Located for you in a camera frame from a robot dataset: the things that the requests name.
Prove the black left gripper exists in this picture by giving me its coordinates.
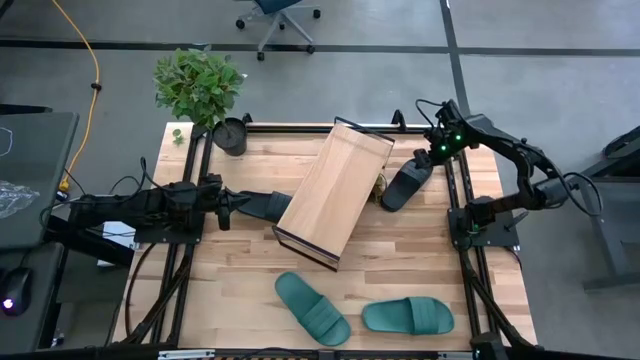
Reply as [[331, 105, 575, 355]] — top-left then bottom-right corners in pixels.
[[201, 172, 252, 214]]

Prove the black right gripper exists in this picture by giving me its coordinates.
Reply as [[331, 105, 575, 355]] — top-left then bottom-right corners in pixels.
[[412, 127, 459, 173]]

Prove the black rubber slide sandal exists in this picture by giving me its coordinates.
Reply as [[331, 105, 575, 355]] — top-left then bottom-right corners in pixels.
[[235, 190, 294, 224], [380, 158, 435, 213]]

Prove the green rubber slide sandal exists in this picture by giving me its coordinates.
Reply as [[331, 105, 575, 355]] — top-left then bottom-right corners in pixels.
[[274, 271, 352, 347], [361, 296, 456, 336]]

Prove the black plant pot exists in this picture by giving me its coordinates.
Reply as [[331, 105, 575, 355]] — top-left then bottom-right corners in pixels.
[[212, 117, 249, 157]]

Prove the green leafy tree plant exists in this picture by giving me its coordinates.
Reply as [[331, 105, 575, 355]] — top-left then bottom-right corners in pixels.
[[152, 47, 247, 130]]

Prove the white box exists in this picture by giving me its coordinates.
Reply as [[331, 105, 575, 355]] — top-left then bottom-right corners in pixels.
[[97, 221, 139, 269]]

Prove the office chair with wheels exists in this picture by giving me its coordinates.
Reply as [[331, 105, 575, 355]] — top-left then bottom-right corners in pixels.
[[234, 0, 322, 62]]

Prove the grey metal stand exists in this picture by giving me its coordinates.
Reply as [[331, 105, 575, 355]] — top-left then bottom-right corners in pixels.
[[582, 124, 640, 291]]

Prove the black side desk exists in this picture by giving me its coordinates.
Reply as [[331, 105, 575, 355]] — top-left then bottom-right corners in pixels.
[[0, 110, 80, 251]]

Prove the clear plastic bag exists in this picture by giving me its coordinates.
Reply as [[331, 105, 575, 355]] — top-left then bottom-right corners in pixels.
[[0, 179, 41, 220]]

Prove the black computer mouse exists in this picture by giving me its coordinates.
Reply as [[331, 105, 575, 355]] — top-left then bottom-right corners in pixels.
[[0, 266, 34, 317]]

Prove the black low desk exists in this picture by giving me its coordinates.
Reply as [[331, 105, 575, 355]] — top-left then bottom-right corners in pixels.
[[0, 242, 66, 354]]

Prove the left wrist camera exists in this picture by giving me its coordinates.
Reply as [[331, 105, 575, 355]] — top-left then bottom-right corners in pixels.
[[217, 202, 233, 232]]

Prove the black aluminium table frame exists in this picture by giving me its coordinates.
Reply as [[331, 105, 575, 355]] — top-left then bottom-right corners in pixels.
[[112, 109, 539, 360]]

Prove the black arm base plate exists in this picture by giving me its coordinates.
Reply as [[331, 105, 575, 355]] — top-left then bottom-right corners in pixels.
[[447, 207, 521, 249], [133, 209, 206, 245]]

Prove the wooden shelf with black frame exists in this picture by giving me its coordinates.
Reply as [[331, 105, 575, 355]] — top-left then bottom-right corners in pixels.
[[272, 116, 396, 273]]

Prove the yellow cable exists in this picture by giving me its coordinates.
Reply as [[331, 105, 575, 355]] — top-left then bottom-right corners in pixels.
[[51, 0, 101, 194]]

